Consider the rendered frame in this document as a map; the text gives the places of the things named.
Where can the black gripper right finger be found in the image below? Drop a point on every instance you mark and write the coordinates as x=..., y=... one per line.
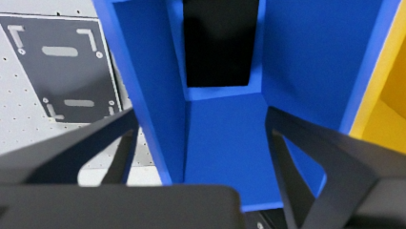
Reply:
x=365, y=183

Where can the yellow recycle bin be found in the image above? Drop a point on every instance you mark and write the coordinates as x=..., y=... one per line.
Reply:
x=385, y=108

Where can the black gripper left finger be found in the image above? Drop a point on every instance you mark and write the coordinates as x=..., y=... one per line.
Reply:
x=59, y=159

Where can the blue bin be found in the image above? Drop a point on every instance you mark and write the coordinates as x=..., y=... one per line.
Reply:
x=311, y=58

